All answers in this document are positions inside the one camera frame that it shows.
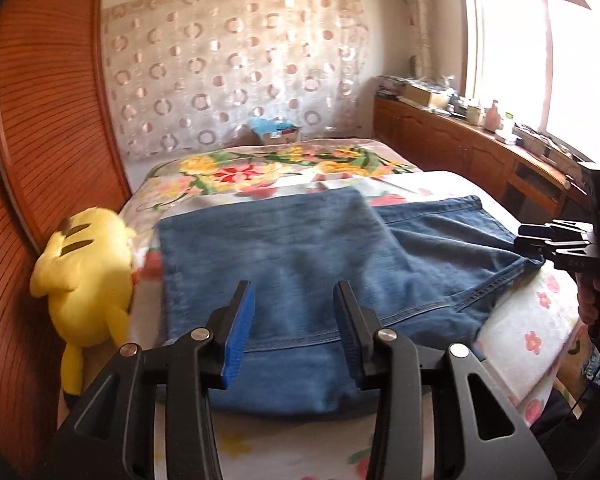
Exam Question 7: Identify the beige window curtain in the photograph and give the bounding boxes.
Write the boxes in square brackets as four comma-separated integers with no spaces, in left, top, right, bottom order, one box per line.
[397,0,437,82]

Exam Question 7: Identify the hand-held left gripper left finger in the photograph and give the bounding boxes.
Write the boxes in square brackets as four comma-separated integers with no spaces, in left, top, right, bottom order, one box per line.
[55,280,257,480]

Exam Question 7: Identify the floral bed quilt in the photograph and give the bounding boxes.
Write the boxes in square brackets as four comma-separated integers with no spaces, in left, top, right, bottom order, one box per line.
[130,143,424,207]

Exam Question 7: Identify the blue denim pants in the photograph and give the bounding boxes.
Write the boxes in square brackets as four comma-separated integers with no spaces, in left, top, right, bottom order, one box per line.
[156,187,547,419]

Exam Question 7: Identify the yellow plush toy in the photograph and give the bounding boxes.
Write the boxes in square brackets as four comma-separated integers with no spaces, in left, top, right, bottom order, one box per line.
[29,206,137,399]

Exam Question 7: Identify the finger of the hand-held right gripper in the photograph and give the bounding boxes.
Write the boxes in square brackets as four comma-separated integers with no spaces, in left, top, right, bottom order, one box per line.
[518,223,589,242]
[512,235,562,264]

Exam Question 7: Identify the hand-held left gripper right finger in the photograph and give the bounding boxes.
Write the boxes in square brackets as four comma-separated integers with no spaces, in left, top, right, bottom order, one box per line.
[332,280,559,480]

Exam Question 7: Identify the small cardboard box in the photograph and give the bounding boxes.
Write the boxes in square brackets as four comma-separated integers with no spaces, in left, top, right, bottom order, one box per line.
[252,127,302,146]

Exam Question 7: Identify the open cardboard box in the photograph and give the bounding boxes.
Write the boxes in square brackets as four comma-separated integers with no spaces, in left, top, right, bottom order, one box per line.
[403,82,449,109]

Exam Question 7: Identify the pile of patterned cloth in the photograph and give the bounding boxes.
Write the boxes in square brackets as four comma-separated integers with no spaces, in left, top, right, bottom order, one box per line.
[377,74,457,96]

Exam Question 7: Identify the person's clothed body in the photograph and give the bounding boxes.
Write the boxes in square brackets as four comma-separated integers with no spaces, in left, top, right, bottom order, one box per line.
[527,330,600,480]

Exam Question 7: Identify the wooden headboard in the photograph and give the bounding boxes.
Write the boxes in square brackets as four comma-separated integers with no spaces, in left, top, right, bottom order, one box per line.
[0,0,134,480]

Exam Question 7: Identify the wooden framed window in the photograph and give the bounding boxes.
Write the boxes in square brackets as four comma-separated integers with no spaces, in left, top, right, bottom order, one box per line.
[454,0,600,154]

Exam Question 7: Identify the sheer circle-pattern curtain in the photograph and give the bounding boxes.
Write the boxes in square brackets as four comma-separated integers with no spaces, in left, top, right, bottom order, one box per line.
[102,0,372,162]

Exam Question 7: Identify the pink bottle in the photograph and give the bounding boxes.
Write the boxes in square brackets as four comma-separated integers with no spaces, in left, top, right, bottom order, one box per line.
[484,99,504,131]

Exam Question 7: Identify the long wooden cabinet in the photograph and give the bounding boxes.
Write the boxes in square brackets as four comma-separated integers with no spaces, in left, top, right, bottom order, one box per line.
[372,95,589,222]

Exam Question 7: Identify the person's right hand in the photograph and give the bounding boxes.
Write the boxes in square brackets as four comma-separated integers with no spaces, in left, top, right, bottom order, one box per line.
[577,272,600,329]

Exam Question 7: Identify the white floral bed sheet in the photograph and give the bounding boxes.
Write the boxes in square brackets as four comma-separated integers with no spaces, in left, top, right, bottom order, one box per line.
[117,170,597,480]

